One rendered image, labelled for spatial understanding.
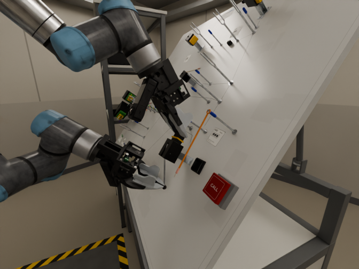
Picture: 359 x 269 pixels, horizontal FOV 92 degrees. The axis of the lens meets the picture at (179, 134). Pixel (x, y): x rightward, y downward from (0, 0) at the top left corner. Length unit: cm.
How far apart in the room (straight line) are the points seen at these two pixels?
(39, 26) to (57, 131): 23
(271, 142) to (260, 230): 46
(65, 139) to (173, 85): 29
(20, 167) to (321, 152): 267
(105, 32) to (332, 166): 264
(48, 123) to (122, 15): 30
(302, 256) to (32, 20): 96
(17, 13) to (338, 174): 283
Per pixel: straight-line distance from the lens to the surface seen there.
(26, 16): 53
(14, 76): 288
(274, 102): 46
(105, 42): 42
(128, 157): 48
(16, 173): 52
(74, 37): 40
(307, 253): 80
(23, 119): 289
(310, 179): 80
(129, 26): 44
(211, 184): 40
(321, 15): 61
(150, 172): 52
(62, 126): 51
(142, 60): 44
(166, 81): 47
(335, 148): 267
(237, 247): 72
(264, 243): 76
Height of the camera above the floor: 133
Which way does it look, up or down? 17 degrees down
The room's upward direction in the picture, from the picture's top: straight up
